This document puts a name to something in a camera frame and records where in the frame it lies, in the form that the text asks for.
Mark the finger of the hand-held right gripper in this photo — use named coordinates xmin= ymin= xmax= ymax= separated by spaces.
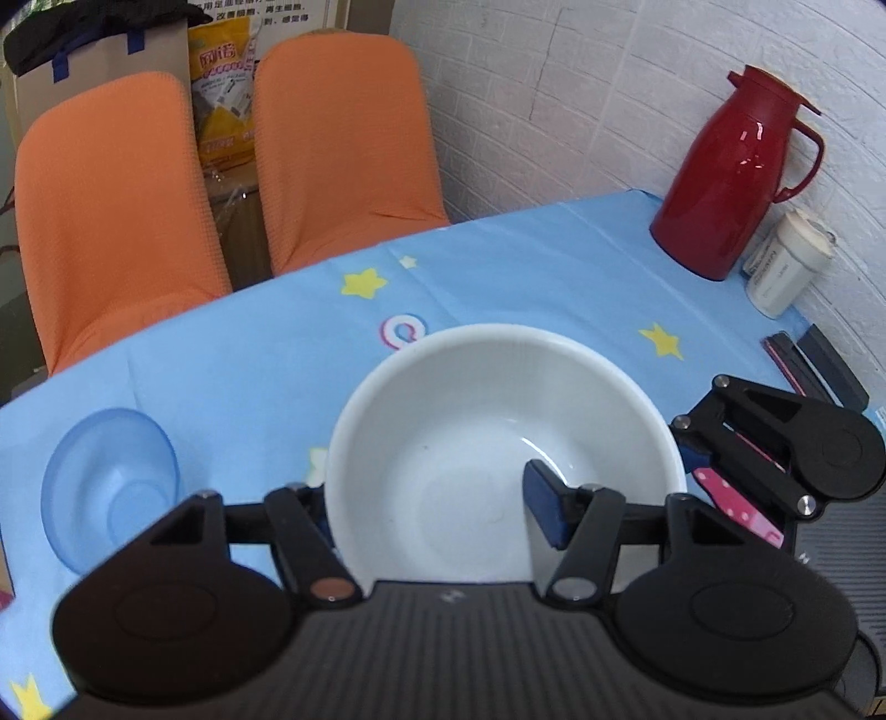
xmin=670 ymin=374 xmax=832 ymax=522

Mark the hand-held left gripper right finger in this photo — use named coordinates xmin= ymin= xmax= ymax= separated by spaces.
xmin=522 ymin=459 xmax=728 ymax=611

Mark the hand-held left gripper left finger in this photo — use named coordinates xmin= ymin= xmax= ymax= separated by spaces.
xmin=148 ymin=485 xmax=364 ymax=610

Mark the white ceramic bowl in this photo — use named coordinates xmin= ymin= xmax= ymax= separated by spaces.
xmin=325 ymin=323 xmax=688 ymax=583

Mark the black rectangular case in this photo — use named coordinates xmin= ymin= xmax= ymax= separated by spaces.
xmin=795 ymin=324 xmax=870 ymax=411

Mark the smartphone with pink case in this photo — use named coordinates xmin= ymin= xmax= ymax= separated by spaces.
xmin=761 ymin=331 xmax=835 ymax=403

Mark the white tumbler cup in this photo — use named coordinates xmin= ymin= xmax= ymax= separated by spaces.
xmin=743 ymin=208 xmax=837 ymax=320

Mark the blue translucent plastic bowl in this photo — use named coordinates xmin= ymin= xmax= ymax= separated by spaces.
xmin=40 ymin=407 xmax=182 ymax=575

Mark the blue cartoon pig tablecloth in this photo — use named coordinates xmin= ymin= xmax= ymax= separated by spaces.
xmin=0 ymin=190 xmax=886 ymax=720

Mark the red thermos jug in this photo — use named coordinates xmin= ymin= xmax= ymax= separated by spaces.
xmin=648 ymin=64 xmax=826 ymax=282

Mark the orange chair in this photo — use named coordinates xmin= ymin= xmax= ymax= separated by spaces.
xmin=15 ymin=71 xmax=233 ymax=378
xmin=253 ymin=31 xmax=451 ymax=276

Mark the yellow plastic bag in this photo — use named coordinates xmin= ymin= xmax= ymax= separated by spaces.
xmin=187 ymin=17 xmax=260 ymax=171

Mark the brown cardboard box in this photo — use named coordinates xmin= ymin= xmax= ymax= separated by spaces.
xmin=12 ymin=19 xmax=271 ymax=292

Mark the wood framed white sign board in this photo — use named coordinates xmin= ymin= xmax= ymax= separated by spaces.
xmin=194 ymin=0 xmax=351 ymax=32

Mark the black cloth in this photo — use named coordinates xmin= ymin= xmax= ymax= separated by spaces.
xmin=3 ymin=0 xmax=209 ymax=77

